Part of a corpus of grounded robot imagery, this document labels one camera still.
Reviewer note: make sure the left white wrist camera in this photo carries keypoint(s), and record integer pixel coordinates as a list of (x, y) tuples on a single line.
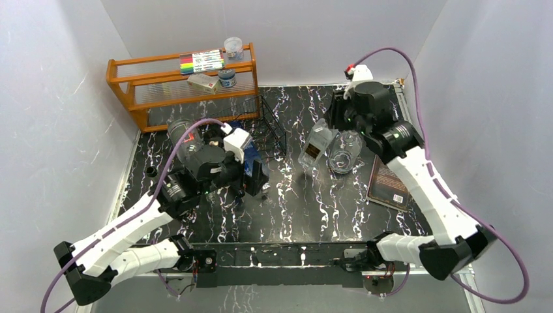
[(235, 141)]

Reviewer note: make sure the black wire wine rack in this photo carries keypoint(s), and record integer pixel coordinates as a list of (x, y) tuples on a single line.
[(251, 113)]

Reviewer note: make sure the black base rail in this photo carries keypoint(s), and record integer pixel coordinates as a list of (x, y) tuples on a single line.
[(289, 264)]

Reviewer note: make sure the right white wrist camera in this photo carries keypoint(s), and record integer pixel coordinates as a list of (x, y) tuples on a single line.
[(357, 74)]

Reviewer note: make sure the clear plastic round container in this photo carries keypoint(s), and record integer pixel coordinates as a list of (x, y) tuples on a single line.
[(234, 48)]

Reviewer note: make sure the pack of coloured markers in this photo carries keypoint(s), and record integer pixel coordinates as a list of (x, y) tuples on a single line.
[(192, 63)]

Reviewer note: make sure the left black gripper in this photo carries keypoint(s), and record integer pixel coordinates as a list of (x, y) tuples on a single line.
[(239, 184)]

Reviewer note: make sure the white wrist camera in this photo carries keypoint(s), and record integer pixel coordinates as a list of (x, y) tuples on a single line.
[(357, 74), (235, 141)]

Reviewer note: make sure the dark wine bottle white label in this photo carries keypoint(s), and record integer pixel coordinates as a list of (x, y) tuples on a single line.
[(214, 137)]

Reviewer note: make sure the orange wooden shelf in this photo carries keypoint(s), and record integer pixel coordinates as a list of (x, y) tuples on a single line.
[(147, 83)]

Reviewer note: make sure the blue water bottle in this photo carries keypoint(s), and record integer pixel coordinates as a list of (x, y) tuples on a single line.
[(256, 173)]

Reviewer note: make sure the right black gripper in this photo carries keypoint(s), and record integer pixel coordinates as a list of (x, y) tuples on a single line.
[(339, 101)]

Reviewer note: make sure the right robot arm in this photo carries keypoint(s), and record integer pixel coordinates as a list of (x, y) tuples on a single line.
[(456, 239)]

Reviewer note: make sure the small blue tin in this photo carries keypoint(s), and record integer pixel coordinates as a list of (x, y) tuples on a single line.
[(227, 77)]

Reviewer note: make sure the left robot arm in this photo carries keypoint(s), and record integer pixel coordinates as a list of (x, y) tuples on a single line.
[(94, 265)]

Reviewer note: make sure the square clear liquor bottle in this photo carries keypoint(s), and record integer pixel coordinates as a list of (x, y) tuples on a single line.
[(319, 139)]

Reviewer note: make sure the small white cardboard box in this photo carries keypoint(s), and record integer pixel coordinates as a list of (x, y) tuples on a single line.
[(202, 82)]

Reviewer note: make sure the dark hardcover book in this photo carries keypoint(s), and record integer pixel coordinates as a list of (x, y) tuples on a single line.
[(386, 189)]

